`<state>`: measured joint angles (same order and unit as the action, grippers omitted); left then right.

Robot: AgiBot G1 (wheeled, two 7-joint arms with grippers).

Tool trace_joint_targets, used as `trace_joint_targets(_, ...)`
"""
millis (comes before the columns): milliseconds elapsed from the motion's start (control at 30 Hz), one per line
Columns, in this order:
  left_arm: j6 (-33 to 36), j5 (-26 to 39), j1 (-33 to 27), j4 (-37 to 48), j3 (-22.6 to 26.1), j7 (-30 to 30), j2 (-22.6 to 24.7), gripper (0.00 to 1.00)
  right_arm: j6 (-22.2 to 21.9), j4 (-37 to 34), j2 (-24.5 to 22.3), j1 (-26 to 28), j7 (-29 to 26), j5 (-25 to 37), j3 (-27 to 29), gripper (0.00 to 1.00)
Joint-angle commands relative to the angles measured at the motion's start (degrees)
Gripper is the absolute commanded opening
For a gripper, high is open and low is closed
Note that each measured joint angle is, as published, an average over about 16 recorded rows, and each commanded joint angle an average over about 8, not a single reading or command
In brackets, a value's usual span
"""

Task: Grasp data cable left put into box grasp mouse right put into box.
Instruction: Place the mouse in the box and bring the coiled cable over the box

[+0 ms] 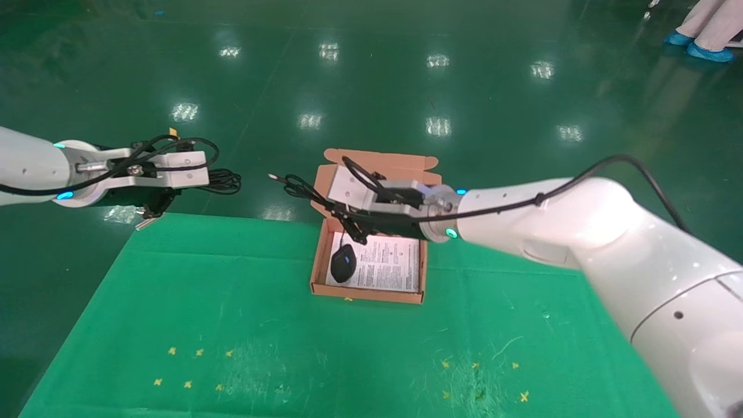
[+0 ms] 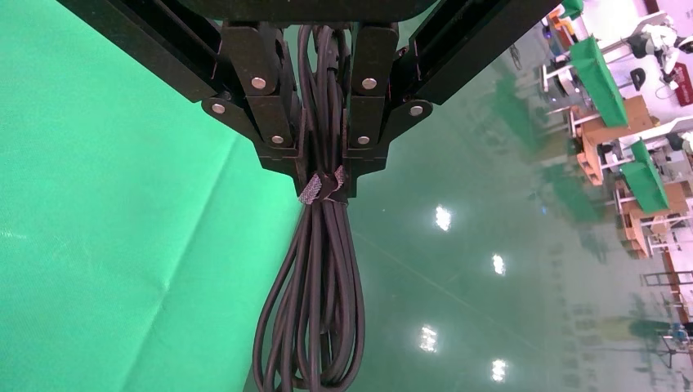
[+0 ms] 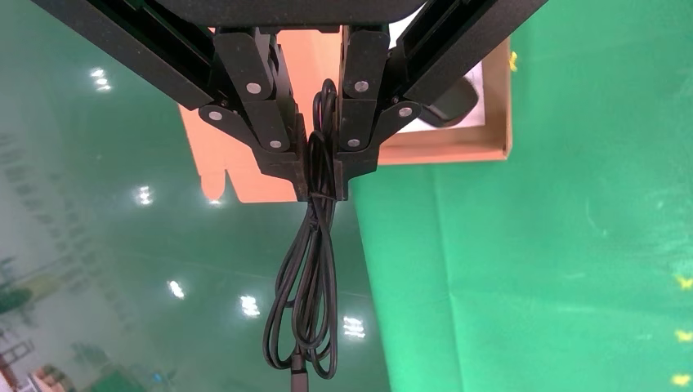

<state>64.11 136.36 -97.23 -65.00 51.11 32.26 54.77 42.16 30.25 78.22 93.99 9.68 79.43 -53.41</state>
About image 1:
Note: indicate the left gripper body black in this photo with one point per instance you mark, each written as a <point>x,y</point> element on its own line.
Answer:
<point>127,197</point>

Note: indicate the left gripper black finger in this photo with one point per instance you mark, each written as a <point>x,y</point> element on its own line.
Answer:
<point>158,206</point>

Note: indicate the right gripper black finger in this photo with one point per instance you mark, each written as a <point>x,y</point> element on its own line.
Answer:
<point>355,232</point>
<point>335,212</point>

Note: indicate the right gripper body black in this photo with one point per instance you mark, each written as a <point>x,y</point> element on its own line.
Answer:
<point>395,223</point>

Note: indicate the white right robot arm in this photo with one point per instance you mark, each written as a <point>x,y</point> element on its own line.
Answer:
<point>580,232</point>

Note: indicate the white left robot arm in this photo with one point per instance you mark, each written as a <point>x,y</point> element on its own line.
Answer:
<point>29,168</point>

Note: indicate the brown cardboard box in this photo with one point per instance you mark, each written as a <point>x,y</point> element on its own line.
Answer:
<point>371,294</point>

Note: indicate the silver metal binder clip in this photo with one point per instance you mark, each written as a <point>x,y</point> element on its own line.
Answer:
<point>145,223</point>

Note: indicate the white printed paper sheet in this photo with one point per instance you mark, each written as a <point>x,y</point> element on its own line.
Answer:
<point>395,267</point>

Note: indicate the green table cloth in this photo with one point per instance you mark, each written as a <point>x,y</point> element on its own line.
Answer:
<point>290,348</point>

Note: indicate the person's feet in blue covers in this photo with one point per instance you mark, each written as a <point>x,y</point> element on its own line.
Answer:
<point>711,23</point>

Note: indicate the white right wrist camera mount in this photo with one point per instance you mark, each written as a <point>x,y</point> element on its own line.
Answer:
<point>348,188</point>

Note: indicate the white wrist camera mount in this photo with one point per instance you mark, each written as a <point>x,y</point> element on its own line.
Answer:
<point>348,188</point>
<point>186,174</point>

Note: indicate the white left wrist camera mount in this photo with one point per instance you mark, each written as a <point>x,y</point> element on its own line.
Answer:
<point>186,174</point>

